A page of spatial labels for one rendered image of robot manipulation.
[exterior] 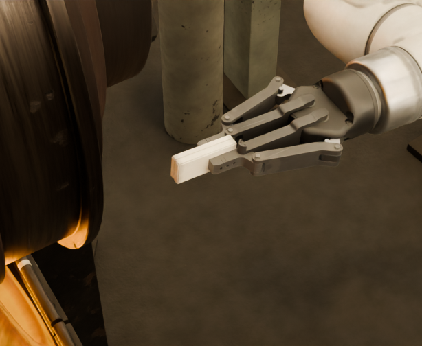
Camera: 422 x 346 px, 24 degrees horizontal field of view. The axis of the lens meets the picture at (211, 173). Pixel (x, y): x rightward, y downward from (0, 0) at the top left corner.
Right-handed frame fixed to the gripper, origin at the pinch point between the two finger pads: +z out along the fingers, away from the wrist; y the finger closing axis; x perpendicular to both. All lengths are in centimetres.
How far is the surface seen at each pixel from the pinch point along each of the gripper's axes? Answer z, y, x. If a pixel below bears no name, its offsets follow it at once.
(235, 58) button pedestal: -52, 68, -61
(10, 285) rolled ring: 22.7, -1.9, -5.4
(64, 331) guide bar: 20.5, -9.6, -4.8
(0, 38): 28, -22, 43
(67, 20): 24, -22, 44
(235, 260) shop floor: -30, 30, -72
